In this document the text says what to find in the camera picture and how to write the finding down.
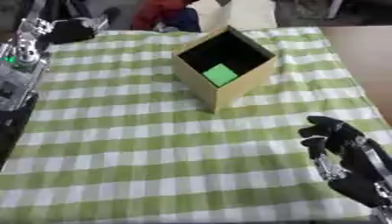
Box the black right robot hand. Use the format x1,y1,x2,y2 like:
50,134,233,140
297,115,392,208

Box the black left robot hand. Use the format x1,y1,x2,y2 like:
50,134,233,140
38,6,123,46

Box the tan cardboard box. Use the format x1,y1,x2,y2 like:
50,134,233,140
170,24,279,114

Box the person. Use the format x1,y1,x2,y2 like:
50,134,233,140
129,0,202,33

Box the green cube block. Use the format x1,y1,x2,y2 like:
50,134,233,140
200,63,241,88

